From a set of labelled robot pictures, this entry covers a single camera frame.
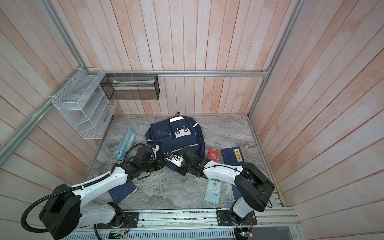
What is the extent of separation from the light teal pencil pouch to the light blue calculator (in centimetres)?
55

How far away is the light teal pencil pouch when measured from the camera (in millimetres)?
929

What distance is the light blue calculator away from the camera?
2.62 feet
